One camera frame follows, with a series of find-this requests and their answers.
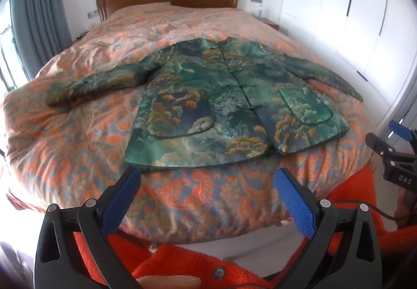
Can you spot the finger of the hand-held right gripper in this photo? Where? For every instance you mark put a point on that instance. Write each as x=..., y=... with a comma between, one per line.
x=397, y=128
x=378, y=144

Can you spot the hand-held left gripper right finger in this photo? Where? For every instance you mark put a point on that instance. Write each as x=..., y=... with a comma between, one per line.
x=298, y=204

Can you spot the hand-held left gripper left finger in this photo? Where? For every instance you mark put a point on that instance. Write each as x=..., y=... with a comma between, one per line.
x=120, y=204

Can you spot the green printed jacket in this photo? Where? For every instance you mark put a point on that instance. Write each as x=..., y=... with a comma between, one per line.
x=228, y=97

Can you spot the person's left hand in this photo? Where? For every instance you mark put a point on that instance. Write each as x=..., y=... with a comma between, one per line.
x=169, y=281

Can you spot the orange floral quilt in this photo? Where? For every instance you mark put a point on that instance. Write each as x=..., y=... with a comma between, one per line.
x=81, y=152

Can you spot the white bed sheet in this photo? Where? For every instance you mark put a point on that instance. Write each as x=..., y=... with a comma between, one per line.
x=228, y=248

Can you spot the orange knitted sweater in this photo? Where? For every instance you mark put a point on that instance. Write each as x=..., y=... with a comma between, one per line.
x=182, y=259

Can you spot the white wardrobe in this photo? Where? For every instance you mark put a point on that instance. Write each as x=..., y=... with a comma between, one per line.
x=352, y=35

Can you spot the grey sweater button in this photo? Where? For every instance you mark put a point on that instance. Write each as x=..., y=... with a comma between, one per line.
x=219, y=272

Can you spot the wooden nightstand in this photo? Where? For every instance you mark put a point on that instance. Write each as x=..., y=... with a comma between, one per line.
x=270, y=23

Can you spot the window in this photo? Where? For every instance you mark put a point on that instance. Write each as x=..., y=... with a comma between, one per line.
x=6, y=58

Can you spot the grey blue curtain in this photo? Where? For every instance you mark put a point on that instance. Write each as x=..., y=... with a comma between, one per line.
x=42, y=15

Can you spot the grey wall socket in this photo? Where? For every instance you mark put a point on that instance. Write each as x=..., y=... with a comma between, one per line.
x=93, y=14

